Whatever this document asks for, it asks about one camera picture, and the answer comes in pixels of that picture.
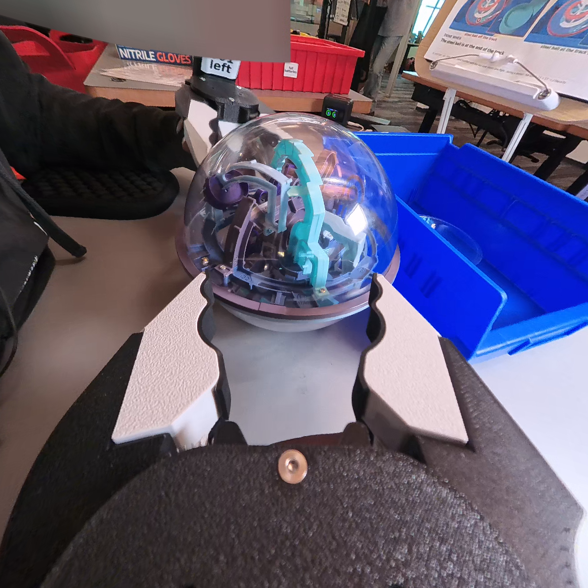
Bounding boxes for black digital timer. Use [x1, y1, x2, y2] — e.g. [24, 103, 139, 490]
[322, 94, 354, 122]

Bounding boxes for person's left forearm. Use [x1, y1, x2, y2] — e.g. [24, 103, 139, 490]
[0, 32, 198, 175]

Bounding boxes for blue glove box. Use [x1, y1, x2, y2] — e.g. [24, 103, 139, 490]
[115, 46, 195, 65]

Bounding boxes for black backpack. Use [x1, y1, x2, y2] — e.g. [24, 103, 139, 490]
[0, 152, 88, 377]

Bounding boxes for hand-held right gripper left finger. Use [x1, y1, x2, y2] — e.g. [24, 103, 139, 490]
[112, 273, 230, 448]

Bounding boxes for blue plastic bin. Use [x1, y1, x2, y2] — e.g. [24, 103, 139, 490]
[354, 132, 588, 361]

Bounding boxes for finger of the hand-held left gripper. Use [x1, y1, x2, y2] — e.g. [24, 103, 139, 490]
[181, 97, 221, 166]

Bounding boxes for wooden instruction board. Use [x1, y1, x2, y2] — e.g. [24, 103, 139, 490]
[414, 0, 588, 102]

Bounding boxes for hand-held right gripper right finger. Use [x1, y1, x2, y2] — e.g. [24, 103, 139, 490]
[352, 273, 469, 446]

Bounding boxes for clear plastic maze ball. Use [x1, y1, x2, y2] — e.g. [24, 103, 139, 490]
[175, 112, 402, 331]

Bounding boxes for clear plastic ball stand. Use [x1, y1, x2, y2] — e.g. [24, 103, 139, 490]
[418, 214, 483, 267]

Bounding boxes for red plastic bin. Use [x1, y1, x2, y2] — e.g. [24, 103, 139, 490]
[237, 35, 365, 94]

